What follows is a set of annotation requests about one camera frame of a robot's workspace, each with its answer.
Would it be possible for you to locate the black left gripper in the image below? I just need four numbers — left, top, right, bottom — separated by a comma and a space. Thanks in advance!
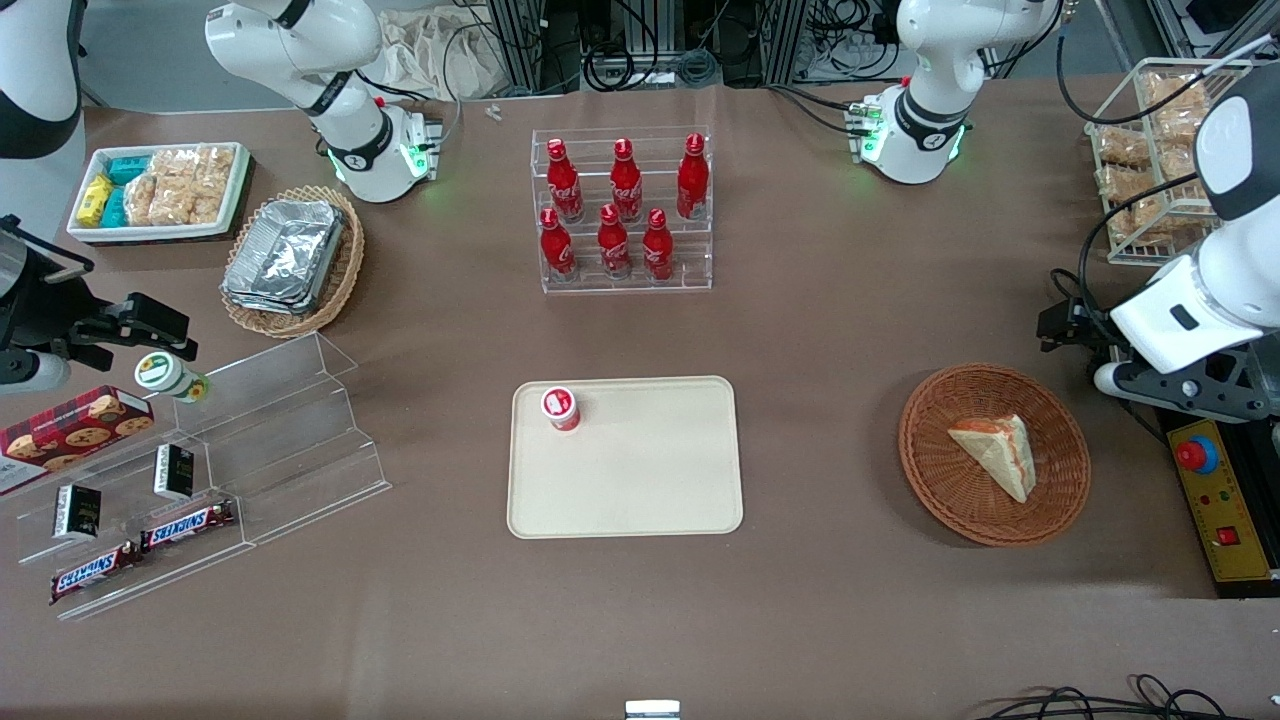
1037, 298, 1114, 354

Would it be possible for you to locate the triangular sandwich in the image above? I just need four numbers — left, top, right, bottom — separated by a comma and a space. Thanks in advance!
947, 414, 1037, 504

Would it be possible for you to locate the light oval wicker basket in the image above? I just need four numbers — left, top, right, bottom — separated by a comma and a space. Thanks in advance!
219, 185, 366, 340

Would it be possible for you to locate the brown round wicker basket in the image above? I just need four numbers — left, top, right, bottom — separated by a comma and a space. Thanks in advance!
898, 363, 1092, 548

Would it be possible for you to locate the beige plastic serving tray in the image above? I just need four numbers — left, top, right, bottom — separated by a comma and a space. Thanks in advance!
507, 376, 745, 540

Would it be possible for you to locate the green lidded white cup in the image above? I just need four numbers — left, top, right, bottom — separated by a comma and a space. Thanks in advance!
134, 352, 212, 405

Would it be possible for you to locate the white rectangular snack bin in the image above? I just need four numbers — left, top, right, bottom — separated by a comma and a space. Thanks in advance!
66, 142, 252, 245

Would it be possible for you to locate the aluminium foil container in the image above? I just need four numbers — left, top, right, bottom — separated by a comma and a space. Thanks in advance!
226, 199, 347, 301
221, 285, 326, 317

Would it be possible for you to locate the small black box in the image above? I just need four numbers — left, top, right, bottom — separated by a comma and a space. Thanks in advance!
52, 484, 103, 543
153, 444, 197, 502

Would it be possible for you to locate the red plaid cookie box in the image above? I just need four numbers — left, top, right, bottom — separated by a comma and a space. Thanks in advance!
0, 386, 156, 498

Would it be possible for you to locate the clear cracker snack bag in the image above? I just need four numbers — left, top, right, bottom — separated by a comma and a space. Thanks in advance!
1153, 105, 1213, 151
1110, 195, 1216, 247
1096, 127, 1153, 167
1096, 164, 1153, 203
1143, 72, 1211, 113

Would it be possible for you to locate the yellow snack pack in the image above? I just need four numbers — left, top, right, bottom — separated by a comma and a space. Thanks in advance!
77, 174, 115, 228

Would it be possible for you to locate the clear acrylic stepped shelf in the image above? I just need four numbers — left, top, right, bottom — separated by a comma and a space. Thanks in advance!
14, 332, 393, 623

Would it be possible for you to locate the snickers chocolate bar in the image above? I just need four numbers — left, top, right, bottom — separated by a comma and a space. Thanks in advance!
49, 541, 143, 606
139, 499, 239, 554

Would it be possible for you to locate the yellow emergency stop box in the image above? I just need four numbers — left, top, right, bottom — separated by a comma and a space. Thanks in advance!
1158, 405, 1280, 600

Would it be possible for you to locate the clear acrylic bottle rack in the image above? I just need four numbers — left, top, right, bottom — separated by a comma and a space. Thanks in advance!
530, 126, 714, 295

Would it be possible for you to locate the beige cloth bag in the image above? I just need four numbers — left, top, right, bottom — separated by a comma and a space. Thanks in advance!
372, 8, 506, 103

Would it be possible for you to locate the red cola bottle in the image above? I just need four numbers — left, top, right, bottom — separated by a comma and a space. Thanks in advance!
676, 133, 710, 221
642, 208, 675, 283
546, 138, 585, 223
539, 207, 577, 283
597, 204, 633, 281
610, 138, 644, 223

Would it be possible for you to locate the red cup with white lid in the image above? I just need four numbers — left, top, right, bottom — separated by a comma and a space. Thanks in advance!
541, 386, 583, 433

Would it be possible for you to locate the black looped power cable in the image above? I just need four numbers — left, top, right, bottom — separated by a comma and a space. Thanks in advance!
1050, 268, 1113, 346

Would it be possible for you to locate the white wire basket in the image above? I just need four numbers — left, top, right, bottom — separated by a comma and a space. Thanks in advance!
1085, 58, 1257, 268

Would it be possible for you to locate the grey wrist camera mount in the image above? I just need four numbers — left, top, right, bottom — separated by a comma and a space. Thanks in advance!
1093, 352, 1280, 423
0, 350, 73, 394

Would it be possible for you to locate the black base cable bundle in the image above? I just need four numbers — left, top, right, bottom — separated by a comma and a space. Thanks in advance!
768, 84, 873, 137

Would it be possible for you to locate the black floor cable bundle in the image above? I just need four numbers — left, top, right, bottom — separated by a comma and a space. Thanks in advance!
975, 674, 1256, 720

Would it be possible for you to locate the aluminium frame profile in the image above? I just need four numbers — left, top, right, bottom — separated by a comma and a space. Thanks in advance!
764, 0, 809, 83
486, 0, 547, 97

